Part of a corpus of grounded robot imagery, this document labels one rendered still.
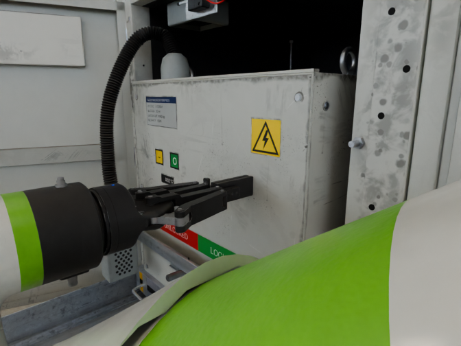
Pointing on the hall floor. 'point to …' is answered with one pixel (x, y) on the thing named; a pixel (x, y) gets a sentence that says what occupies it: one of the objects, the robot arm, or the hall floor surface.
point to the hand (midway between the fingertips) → (232, 189)
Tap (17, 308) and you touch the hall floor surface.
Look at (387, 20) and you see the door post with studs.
